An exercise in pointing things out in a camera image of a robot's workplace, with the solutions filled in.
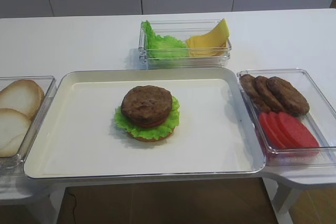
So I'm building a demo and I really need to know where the back brown patty in bin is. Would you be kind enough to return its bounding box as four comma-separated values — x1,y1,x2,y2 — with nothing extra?
239,74,271,113

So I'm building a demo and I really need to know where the clear bin with buns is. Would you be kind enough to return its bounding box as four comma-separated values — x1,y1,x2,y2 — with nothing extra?
1,76,57,175

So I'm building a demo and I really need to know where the middle red tomato slice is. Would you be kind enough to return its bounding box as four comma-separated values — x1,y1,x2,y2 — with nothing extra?
268,112,295,148

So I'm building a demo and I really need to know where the green lettuce leaf on burger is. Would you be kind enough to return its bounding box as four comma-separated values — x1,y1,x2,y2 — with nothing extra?
114,96,180,138

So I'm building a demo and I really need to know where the brown burger patty on stack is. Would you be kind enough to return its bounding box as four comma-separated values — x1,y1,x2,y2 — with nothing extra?
121,85,172,124

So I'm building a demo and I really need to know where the lower bun half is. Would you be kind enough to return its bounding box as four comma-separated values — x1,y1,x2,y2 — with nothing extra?
1,109,31,157

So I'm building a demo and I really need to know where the yellow cheese slice stack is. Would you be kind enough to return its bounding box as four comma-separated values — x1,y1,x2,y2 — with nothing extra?
185,37,227,57

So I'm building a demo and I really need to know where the white serving tray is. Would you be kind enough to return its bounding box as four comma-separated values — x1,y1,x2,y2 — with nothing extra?
24,68,266,180

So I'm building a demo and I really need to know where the back red tomato slice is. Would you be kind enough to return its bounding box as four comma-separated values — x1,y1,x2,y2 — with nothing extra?
259,112,284,150

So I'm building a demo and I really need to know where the clear bin with patties tomatoes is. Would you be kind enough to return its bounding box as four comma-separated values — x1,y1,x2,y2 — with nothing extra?
237,69,335,166

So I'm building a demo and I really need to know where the clear bin with lettuce cheese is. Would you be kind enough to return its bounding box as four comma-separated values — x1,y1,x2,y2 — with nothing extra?
139,18,232,69

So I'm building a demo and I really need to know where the bottom burger bun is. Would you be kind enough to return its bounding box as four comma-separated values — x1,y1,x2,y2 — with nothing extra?
128,128,175,142

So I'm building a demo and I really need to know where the red tomato slice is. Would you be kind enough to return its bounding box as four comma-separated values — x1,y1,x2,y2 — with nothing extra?
259,112,284,150
277,112,319,148
268,112,295,148

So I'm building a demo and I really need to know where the front red tomato slice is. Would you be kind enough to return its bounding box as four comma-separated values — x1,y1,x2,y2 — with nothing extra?
277,112,319,148

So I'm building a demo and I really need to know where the middle brown patty in bin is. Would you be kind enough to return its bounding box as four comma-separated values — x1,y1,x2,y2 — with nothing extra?
255,76,286,113

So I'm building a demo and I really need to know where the green lettuce in bin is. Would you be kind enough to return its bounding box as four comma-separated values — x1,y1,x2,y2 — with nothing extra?
141,21,188,58

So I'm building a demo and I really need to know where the bun half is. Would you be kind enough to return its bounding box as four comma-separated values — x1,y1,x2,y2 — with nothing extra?
1,109,31,157
1,79,44,120

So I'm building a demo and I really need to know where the front brown patty in bin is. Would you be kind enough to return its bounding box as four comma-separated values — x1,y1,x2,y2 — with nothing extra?
266,77,310,116

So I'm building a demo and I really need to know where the upper bun half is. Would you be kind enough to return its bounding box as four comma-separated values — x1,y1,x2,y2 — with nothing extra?
1,79,44,120

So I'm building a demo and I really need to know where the brown patty in bin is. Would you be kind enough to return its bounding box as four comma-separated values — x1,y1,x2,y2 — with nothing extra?
239,74,271,113
255,76,286,113
266,77,310,116

